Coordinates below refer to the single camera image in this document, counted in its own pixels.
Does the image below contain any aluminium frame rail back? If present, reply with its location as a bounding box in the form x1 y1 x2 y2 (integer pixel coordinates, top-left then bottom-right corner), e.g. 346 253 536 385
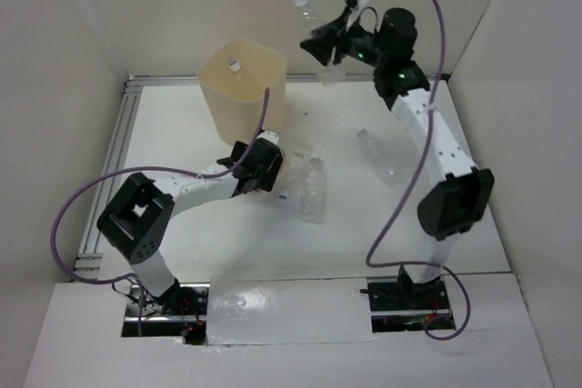
125 72 451 87

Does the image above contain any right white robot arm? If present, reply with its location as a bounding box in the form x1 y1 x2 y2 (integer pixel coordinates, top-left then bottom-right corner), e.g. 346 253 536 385
300 8 495 308

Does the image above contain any clear bottle blue cap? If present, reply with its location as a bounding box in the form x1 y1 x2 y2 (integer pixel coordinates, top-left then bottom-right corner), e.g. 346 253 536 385
276 144 313 200

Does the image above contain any beige plastic bin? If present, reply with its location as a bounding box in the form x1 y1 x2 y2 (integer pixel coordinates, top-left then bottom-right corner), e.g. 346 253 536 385
197 39 287 144

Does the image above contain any aluminium frame rail left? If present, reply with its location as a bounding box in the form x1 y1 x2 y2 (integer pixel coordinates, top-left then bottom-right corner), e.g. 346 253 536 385
73 80 143 280

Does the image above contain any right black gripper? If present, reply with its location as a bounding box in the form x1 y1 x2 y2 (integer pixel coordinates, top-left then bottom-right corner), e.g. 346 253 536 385
298 6 387 68

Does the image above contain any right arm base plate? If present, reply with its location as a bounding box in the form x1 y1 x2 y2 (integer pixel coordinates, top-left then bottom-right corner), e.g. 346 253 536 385
359 278 456 333

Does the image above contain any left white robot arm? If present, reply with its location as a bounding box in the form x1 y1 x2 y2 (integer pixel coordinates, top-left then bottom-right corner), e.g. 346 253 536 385
97 131 284 314

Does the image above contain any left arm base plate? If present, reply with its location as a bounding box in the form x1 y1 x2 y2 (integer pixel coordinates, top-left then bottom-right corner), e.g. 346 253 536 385
114 284 210 346

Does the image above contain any aluminium frame rail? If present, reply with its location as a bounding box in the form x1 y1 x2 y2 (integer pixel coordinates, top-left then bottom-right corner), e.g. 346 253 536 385
125 72 451 87
73 80 143 280

